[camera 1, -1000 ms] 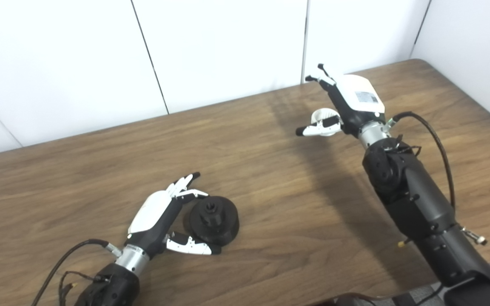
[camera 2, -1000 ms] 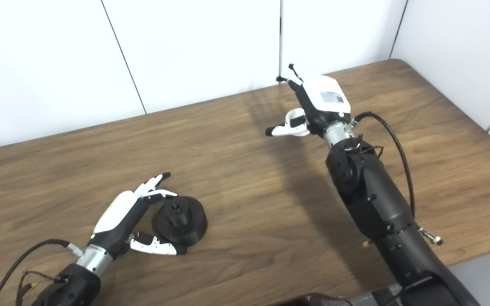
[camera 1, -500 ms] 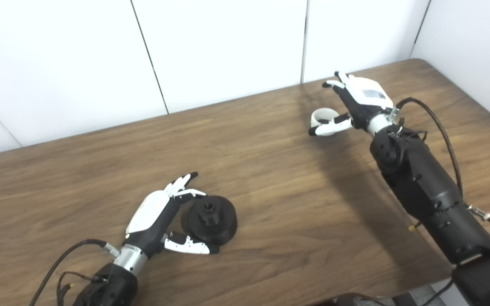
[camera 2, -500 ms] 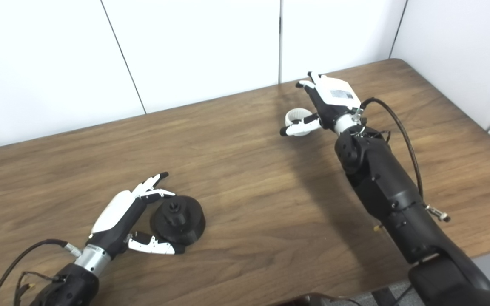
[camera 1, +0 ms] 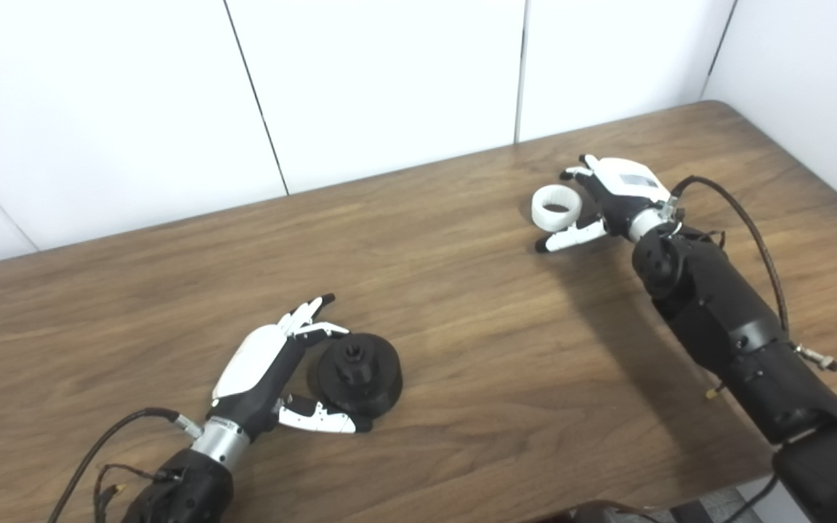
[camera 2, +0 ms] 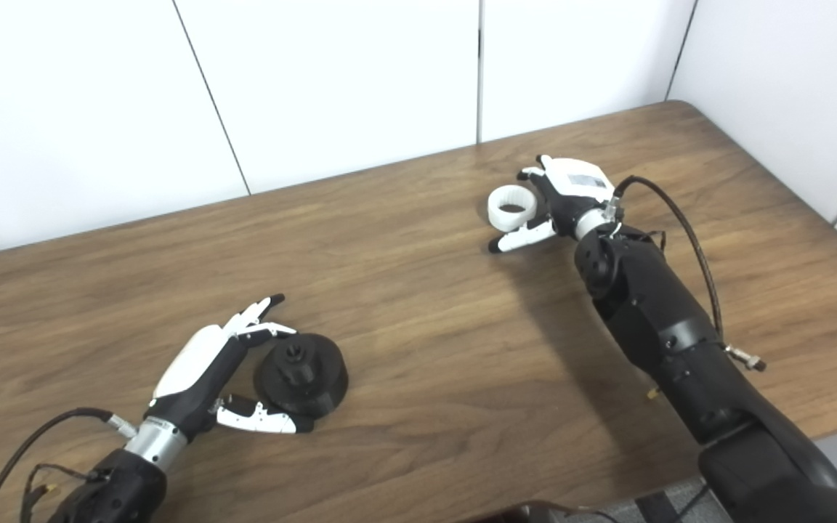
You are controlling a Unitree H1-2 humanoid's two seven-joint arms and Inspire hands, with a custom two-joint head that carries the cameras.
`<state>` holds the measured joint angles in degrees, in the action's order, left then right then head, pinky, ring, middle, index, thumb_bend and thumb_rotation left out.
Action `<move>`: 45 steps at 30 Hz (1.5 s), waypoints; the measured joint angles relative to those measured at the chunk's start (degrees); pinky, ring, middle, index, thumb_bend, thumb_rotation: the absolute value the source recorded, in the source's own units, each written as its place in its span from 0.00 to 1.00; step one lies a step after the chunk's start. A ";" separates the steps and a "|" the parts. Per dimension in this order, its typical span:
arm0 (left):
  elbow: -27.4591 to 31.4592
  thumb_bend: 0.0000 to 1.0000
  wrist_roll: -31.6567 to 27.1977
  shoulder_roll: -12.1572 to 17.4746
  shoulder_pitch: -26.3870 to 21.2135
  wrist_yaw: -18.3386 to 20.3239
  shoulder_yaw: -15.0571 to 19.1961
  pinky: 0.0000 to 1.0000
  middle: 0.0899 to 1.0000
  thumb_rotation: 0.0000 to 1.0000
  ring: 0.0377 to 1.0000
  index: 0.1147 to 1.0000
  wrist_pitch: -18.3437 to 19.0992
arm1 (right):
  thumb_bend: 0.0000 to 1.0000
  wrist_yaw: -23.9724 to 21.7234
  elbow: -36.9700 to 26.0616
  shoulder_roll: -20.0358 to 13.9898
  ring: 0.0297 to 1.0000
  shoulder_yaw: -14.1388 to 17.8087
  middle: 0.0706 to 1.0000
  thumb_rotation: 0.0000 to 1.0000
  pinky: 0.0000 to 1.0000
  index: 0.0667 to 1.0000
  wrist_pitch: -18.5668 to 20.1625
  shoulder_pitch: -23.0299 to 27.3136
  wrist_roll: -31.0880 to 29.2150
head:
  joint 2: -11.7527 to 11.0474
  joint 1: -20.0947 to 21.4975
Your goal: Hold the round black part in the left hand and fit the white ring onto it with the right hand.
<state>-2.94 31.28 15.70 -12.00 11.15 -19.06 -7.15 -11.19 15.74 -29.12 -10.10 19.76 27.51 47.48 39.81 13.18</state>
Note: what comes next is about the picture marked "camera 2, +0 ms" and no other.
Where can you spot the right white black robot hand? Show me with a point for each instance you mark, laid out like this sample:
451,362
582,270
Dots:
575,192

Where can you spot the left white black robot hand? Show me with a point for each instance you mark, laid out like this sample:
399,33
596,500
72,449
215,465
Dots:
193,370

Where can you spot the round black plastic part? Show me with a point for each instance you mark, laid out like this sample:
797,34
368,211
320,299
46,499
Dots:
306,378

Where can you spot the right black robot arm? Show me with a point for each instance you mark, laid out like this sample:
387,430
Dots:
680,341

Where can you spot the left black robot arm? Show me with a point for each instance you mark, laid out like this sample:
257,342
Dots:
117,494

